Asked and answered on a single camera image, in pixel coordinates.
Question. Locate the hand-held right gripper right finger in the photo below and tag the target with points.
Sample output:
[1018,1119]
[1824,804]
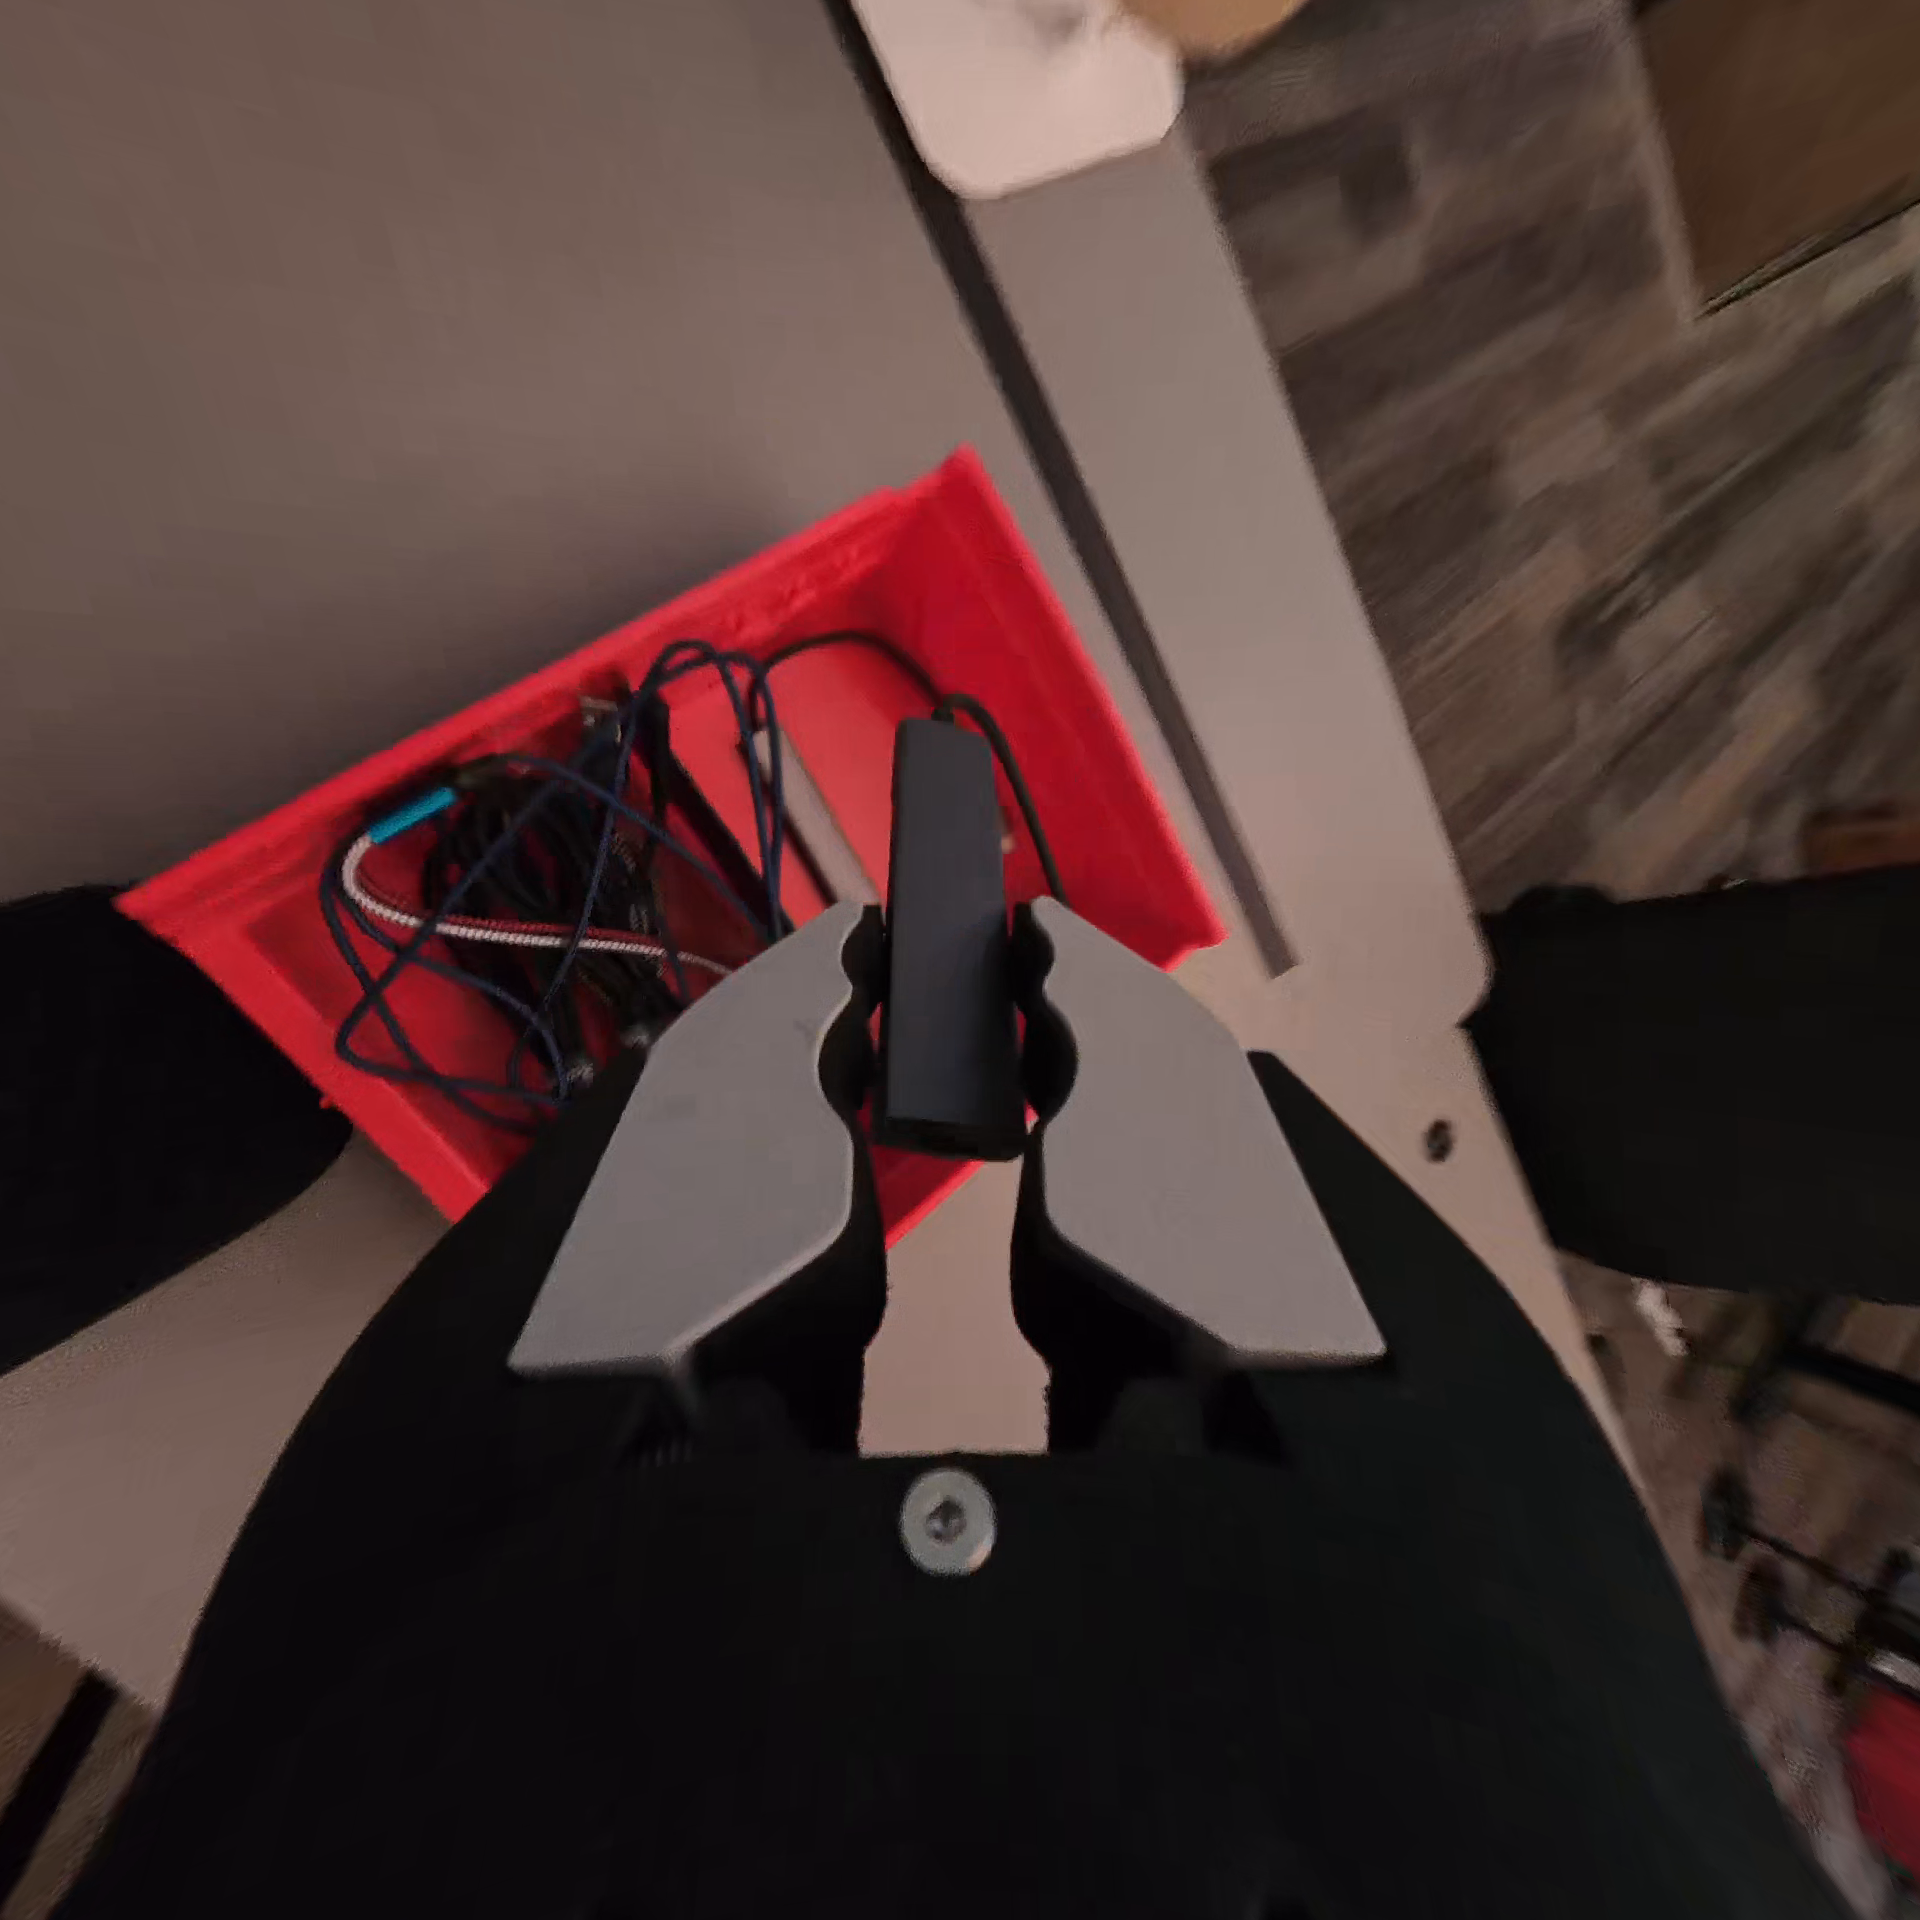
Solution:
[1201,1185]

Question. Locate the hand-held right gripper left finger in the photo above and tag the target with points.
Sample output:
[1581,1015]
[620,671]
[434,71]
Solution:
[705,1185]

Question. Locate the red plastic bin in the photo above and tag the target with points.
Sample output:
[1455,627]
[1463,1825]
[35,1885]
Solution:
[1034,661]

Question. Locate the black wheeled chair base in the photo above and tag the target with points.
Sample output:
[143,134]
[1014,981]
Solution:
[1800,1575]

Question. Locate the wooden-edged sign stand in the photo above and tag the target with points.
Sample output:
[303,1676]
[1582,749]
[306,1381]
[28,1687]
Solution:
[1034,91]

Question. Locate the brown cardboard panel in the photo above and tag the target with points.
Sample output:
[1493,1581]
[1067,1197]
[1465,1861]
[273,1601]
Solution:
[1785,134]

